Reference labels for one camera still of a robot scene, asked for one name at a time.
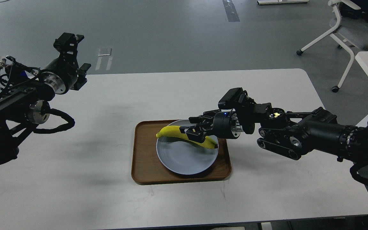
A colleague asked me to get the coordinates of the white office chair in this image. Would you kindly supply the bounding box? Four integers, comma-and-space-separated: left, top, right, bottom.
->
296, 0, 368, 93

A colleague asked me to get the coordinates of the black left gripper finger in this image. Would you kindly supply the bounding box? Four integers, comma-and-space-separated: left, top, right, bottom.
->
74, 63, 91, 91
53, 33, 84, 61

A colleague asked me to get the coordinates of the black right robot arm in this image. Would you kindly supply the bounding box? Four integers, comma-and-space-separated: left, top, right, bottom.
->
179, 88, 368, 186

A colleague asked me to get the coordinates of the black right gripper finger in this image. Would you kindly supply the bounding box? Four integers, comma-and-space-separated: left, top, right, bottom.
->
188, 116, 214, 127
180, 126, 213, 146

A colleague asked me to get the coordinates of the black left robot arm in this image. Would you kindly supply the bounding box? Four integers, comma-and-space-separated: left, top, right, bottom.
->
0, 33, 91, 165

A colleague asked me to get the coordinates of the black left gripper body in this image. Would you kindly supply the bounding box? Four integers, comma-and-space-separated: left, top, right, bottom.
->
40, 54, 79, 95

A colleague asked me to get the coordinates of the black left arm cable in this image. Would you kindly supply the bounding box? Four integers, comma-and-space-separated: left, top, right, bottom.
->
33, 109, 76, 134

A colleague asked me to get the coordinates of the brown wooden tray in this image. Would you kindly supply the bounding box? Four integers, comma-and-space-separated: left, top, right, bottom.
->
131, 119, 231, 185

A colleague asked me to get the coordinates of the yellow banana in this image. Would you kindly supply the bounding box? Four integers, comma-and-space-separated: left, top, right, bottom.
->
156, 126, 218, 149

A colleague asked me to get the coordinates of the white table base bar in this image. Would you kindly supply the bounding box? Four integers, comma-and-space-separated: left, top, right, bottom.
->
257, 0, 309, 5

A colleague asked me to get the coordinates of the light blue plate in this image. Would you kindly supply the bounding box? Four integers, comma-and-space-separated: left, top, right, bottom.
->
156, 137, 219, 175

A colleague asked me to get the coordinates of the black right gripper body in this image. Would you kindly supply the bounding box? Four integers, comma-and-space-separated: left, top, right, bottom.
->
200, 110, 244, 139

